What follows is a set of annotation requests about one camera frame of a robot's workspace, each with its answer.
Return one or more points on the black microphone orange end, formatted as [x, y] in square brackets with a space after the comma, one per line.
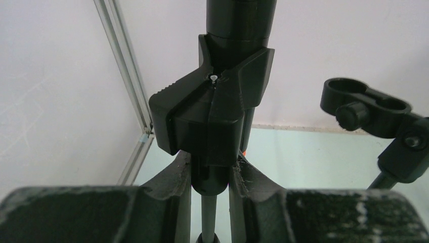
[237, 39]

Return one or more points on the tall black tripod stand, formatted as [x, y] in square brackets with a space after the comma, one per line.
[356, 106]

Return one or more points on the black round base stand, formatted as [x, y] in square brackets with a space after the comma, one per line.
[205, 113]

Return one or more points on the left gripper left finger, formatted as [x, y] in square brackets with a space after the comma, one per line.
[157, 211]

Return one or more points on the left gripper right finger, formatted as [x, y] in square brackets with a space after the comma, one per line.
[263, 211]

